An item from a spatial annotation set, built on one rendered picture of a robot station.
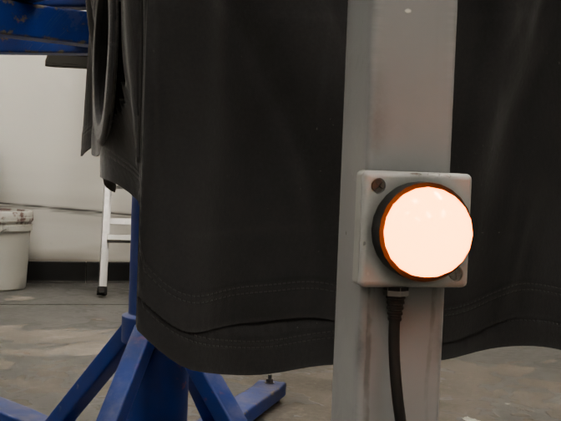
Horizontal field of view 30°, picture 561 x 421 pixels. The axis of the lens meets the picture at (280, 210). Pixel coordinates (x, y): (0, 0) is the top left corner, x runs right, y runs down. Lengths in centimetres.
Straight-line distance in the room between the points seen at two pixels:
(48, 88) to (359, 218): 494
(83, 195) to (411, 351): 493
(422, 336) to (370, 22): 14
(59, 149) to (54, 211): 31
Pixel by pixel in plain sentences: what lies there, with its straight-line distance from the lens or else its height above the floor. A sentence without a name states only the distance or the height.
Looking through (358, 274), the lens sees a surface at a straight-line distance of 45.
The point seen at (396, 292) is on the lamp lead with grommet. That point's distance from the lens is 45.
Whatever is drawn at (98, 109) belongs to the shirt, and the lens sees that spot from 88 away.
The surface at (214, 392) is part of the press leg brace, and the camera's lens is 198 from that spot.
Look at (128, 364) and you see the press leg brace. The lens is 200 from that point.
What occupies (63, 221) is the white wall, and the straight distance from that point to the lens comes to 537.
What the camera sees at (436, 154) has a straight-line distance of 47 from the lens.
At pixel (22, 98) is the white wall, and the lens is 536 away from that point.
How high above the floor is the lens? 68
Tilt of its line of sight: 3 degrees down
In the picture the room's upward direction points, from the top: 2 degrees clockwise
